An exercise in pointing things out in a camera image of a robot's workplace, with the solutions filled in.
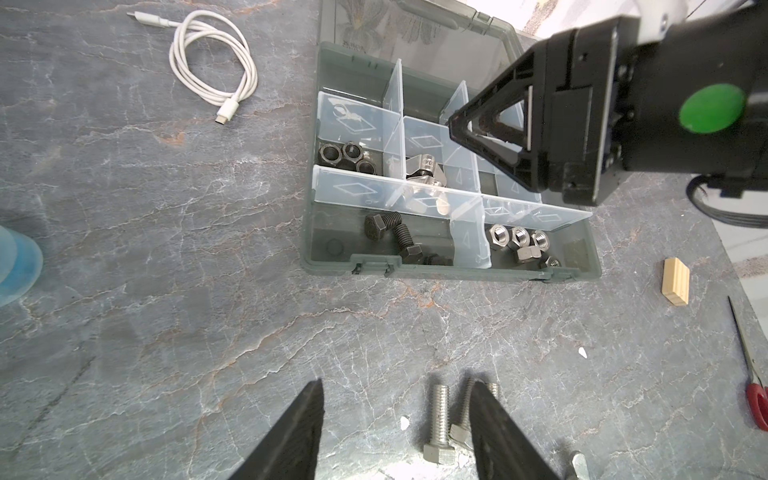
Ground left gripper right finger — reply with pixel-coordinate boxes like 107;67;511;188
469;381;558;480

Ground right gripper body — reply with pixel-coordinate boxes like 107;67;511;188
529;17;627;206

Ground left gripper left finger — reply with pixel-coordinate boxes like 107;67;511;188
230;379;324;480

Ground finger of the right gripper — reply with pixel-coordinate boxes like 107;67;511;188
448;53;548;192

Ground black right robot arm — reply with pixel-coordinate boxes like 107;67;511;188
448;1;767;229

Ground cluster of silver wing nuts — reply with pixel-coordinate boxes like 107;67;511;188
566;451;591;480

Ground silver wing nuts in box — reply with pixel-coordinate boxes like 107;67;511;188
405;154;451;216

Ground black nuts in box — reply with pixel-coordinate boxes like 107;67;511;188
317;142;378;175

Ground silver hex bolt middle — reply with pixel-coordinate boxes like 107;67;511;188
449;378;477;451

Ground silver hex bolt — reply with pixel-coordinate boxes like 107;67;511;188
423;384;456;466
449;378;477;451

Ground silver hex bolt left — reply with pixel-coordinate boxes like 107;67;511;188
423;384;456;466

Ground green compartment organizer box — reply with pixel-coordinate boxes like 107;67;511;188
301;1;601;282

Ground small wooden block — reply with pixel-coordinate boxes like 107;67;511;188
661;257;690;306

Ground black bolts in box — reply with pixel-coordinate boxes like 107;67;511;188
363;212;453;266

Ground red handled scissors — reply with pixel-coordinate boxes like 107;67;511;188
727;296;768;431

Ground white coiled cable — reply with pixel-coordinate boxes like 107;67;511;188
127;8;260;127

